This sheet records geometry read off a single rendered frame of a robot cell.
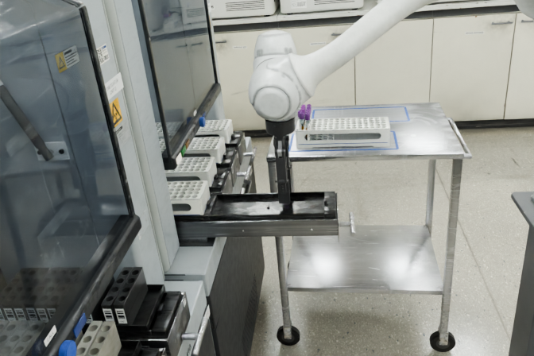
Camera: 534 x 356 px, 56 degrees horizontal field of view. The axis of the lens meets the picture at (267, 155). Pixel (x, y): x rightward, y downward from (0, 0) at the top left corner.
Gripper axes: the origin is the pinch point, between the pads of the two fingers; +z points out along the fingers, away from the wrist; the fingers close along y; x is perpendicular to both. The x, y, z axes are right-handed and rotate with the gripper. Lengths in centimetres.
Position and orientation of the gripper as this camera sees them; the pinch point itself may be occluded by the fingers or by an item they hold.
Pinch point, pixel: (284, 187)
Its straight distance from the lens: 134.5
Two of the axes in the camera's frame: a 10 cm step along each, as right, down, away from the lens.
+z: 0.8, 9.0, 4.3
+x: 9.9, -0.2, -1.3
